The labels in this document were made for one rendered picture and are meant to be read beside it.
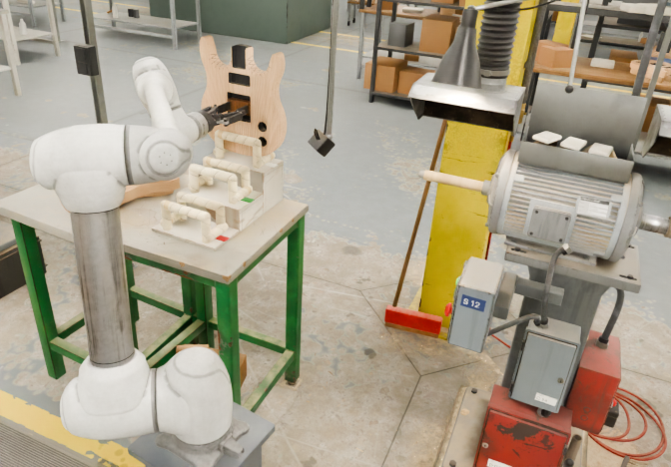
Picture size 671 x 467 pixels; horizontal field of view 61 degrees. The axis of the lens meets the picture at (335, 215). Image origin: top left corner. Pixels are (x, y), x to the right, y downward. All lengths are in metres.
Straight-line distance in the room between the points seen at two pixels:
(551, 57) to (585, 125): 3.56
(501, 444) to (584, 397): 0.30
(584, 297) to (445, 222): 1.20
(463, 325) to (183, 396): 0.74
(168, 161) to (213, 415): 0.64
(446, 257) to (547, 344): 1.26
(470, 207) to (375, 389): 0.97
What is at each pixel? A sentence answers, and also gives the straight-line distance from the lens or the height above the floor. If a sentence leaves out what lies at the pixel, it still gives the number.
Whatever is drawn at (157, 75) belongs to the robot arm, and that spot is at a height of 1.50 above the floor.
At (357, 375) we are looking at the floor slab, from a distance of 2.84.
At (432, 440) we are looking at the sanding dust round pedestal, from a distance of 2.63.
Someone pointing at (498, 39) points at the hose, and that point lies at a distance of 1.69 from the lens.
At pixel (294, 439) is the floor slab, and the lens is 2.56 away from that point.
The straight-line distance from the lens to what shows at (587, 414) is 2.03.
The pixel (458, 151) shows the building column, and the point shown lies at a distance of 2.69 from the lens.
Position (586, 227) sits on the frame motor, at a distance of 1.66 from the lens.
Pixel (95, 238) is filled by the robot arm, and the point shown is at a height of 1.30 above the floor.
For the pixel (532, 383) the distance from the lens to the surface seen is 1.86.
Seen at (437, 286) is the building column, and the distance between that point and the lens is 3.03.
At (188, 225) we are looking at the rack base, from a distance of 2.10.
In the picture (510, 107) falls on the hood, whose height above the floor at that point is 1.51.
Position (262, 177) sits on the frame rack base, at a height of 1.09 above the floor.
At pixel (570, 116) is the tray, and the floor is 1.49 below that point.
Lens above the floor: 1.95
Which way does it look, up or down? 28 degrees down
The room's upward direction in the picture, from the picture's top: 4 degrees clockwise
